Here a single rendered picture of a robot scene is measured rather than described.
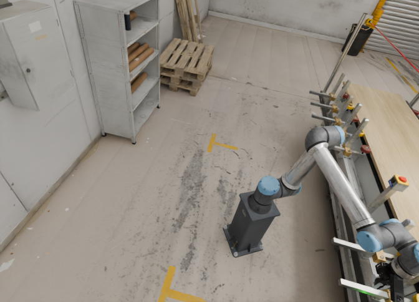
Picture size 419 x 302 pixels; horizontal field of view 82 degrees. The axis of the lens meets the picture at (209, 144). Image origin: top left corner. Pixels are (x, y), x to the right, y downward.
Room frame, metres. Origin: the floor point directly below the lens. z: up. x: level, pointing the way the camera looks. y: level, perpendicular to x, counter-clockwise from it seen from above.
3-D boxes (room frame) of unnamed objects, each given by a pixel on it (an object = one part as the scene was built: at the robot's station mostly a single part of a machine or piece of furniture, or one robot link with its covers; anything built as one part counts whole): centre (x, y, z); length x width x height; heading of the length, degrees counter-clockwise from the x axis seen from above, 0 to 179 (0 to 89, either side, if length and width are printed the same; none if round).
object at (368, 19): (3.12, -1.46, 1.20); 0.15 x 0.12 x 1.00; 174
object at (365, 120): (1.83, -1.28, 0.93); 0.03 x 0.03 x 0.48; 84
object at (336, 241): (0.80, -1.10, 0.83); 0.43 x 0.03 x 0.04; 84
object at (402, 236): (0.64, -0.91, 1.28); 0.12 x 0.12 x 0.09; 25
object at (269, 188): (1.17, -0.50, 0.79); 0.17 x 0.15 x 0.18; 115
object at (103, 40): (2.61, 1.12, 0.78); 0.90 x 0.45 x 1.55; 175
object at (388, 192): (1.09, -1.20, 0.93); 0.05 x 0.04 x 0.45; 174
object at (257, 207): (1.17, -0.49, 0.65); 0.19 x 0.19 x 0.10
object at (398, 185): (1.09, -1.20, 1.18); 0.07 x 0.07 x 0.08; 84
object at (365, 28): (7.40, -3.46, 0.36); 0.59 x 0.58 x 0.73; 175
